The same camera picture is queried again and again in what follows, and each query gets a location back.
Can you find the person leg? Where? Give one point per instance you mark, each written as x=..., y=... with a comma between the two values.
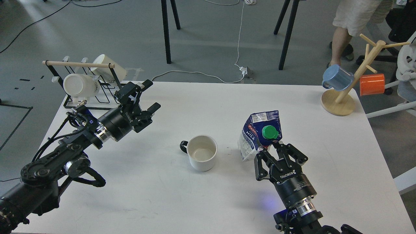
x=351, y=18

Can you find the blue mug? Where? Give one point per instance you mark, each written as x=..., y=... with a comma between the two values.
x=337, y=78

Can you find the black wire mug rack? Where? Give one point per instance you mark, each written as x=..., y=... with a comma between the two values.
x=103, y=100

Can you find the white power adapter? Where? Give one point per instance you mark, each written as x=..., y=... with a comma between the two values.
x=246, y=72

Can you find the black table leg left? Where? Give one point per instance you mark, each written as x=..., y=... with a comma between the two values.
x=166, y=28

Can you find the cream mug on rack back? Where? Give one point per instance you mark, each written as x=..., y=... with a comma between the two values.
x=106, y=73

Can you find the black office chair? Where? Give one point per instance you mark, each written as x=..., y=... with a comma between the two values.
x=402, y=24

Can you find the blue white milk carton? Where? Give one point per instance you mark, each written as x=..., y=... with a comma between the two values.
x=259, y=131

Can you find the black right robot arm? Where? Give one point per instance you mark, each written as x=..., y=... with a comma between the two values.
x=303, y=219

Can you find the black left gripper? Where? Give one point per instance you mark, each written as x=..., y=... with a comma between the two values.
x=128, y=115

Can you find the black table leg right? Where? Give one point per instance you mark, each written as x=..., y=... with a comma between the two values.
x=293, y=13

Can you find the wooden mug tree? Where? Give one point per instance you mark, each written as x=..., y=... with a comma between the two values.
x=340, y=103

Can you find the white mug black handle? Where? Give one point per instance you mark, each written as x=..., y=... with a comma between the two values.
x=202, y=150

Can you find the white chair frame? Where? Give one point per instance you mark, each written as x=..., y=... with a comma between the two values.
x=406, y=80

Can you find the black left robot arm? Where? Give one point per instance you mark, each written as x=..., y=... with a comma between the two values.
x=62, y=159

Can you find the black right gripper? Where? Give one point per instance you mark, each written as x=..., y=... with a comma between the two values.
x=286, y=173

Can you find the orange mug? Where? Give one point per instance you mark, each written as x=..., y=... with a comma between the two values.
x=372, y=84

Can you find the black table leg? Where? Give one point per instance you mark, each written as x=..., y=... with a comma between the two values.
x=166, y=28
x=293, y=13

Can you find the white mug on rack front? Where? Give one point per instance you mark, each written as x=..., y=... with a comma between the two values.
x=81, y=85

